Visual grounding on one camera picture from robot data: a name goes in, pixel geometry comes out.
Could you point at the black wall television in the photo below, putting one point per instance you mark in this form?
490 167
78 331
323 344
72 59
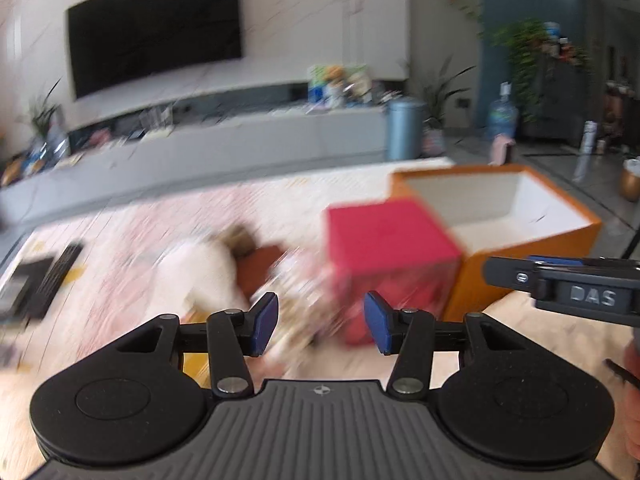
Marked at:
155 25

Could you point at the pink box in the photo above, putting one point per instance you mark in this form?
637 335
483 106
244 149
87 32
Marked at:
385 245

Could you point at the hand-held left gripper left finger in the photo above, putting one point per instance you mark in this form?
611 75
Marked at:
265 324

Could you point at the white fluffy towel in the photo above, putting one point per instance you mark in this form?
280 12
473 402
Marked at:
200 272

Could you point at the tall bushy green plant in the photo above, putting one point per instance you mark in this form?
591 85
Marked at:
525 60

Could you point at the black tablet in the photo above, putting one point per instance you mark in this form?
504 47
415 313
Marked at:
22 285

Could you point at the pink patterned rug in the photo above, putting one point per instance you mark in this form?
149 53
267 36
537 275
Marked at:
125 220

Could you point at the orange storage box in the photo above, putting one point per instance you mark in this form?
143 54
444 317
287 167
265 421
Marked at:
500 195

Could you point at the dark grey cabinet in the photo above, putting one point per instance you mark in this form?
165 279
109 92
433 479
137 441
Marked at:
565 110

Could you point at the white bottle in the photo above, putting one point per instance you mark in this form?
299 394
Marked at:
590 137

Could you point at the pile of small packets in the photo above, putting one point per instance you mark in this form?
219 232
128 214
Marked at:
30 162

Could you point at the gold pot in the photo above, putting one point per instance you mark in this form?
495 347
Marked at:
631 182

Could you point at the blue round trash can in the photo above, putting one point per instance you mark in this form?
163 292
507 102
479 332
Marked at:
406 130

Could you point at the reddish brown cloth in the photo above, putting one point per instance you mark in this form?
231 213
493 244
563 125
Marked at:
260 267

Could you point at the pile of colourful packages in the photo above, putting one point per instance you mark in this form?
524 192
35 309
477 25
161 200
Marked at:
340 85

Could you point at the pink white bag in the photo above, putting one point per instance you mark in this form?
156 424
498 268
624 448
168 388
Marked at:
433 143

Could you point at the blue water jug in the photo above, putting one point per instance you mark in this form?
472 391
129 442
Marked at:
501 115

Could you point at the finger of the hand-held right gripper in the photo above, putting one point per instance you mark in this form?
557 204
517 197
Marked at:
555 260
505 272

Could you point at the long grey television cabinet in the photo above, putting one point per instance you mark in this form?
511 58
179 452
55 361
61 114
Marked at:
225 142

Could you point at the long-leaf potted plant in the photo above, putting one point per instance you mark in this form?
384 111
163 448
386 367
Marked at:
442 92

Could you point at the pink checkered cloth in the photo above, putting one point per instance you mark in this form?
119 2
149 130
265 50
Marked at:
300 300

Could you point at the small green plant in vase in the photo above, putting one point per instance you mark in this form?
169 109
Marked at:
47 120

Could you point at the black remote control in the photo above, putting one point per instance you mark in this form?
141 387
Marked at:
62 272

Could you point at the person's right forearm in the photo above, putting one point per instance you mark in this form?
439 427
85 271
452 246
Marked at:
632 410

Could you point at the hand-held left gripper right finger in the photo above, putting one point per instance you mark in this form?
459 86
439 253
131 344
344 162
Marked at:
377 324

